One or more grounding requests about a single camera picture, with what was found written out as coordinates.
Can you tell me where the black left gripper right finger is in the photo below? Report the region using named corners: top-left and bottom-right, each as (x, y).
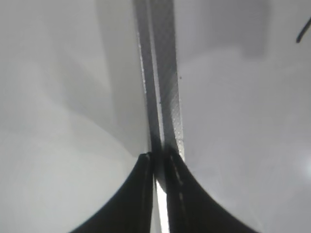
top-left (163, 148), bottom-right (255, 233)

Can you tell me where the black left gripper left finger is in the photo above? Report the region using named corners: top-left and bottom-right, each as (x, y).
top-left (73, 152), bottom-right (154, 233)

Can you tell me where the white whiteboard with grey frame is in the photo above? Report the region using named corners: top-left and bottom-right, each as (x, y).
top-left (132, 0), bottom-right (311, 233)

